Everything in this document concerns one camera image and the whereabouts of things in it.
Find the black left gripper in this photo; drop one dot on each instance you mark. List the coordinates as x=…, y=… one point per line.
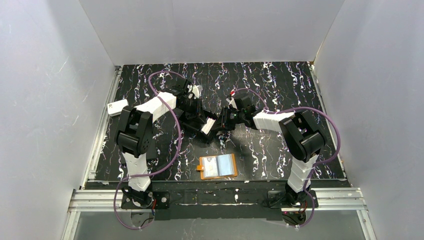
x=201, y=118

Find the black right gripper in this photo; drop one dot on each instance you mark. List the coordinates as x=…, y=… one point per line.
x=224, y=117

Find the orange leather card holder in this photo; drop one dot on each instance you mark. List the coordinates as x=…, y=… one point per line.
x=217, y=167

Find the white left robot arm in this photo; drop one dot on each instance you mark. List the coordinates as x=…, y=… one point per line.
x=134, y=134

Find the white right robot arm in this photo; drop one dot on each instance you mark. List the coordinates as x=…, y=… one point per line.
x=301, y=134

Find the black card box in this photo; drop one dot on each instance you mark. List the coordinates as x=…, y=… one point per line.
x=193, y=122

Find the small white box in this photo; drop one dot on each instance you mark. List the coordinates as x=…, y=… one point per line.
x=115, y=108

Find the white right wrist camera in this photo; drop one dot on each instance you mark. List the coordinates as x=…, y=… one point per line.
x=230, y=99

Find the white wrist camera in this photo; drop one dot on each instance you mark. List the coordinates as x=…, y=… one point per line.
x=230, y=99
x=194, y=91

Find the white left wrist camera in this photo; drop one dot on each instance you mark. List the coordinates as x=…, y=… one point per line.
x=194, y=91

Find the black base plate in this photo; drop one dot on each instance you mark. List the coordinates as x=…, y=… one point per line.
x=217, y=199

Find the aluminium frame rail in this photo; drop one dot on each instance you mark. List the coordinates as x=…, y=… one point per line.
x=90, y=171

